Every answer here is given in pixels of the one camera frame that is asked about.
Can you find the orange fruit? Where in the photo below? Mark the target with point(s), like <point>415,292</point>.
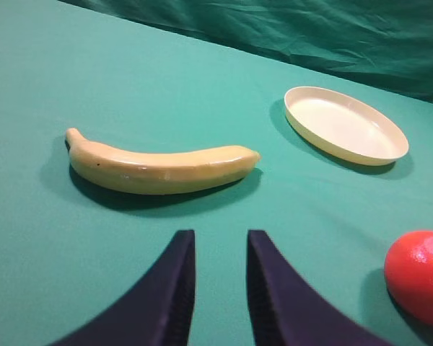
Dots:
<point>408,271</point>

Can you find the green backdrop cloth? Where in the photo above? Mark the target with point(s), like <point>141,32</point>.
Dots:
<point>383,44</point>

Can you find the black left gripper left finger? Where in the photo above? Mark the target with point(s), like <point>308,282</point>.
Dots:
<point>156,310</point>

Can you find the yellow banana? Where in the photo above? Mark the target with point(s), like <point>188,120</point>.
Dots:
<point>158,174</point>

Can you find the yellow oval plate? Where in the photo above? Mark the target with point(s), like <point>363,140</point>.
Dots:
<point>344,127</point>

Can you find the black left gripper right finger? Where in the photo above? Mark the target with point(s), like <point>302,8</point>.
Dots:
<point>285,310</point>

